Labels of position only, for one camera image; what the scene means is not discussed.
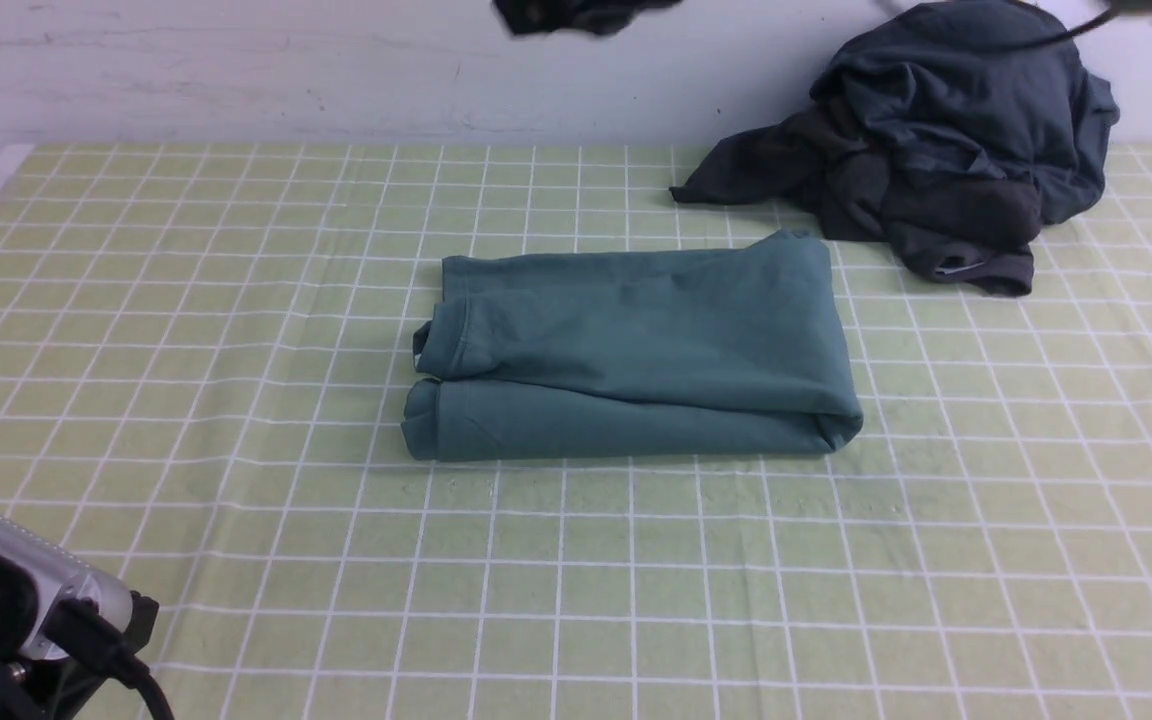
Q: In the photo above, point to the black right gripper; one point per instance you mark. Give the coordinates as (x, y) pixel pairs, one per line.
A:
(594, 18)

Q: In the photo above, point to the green long-sleeve shirt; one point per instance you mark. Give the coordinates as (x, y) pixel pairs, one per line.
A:
(631, 354)

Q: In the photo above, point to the green checkered tablecloth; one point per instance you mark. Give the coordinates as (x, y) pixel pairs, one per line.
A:
(204, 352)

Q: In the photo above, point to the dark blue-grey crumpled garment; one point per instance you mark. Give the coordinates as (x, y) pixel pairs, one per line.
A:
(928, 89)

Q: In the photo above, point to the dark charcoal crumpled garment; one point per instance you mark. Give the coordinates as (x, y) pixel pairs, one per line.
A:
(950, 229)

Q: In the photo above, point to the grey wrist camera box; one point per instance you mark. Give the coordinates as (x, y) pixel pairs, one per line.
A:
(35, 576)

